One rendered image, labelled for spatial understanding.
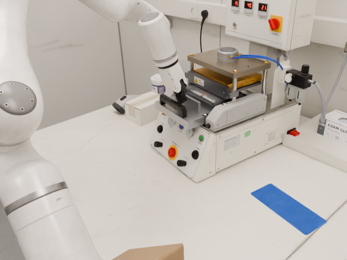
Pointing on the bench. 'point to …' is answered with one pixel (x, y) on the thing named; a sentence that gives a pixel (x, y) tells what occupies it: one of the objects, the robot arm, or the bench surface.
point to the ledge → (317, 145)
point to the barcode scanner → (120, 104)
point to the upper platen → (254, 80)
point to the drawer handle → (173, 104)
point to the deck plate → (256, 115)
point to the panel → (180, 144)
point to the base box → (245, 141)
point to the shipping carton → (142, 109)
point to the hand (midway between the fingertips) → (180, 97)
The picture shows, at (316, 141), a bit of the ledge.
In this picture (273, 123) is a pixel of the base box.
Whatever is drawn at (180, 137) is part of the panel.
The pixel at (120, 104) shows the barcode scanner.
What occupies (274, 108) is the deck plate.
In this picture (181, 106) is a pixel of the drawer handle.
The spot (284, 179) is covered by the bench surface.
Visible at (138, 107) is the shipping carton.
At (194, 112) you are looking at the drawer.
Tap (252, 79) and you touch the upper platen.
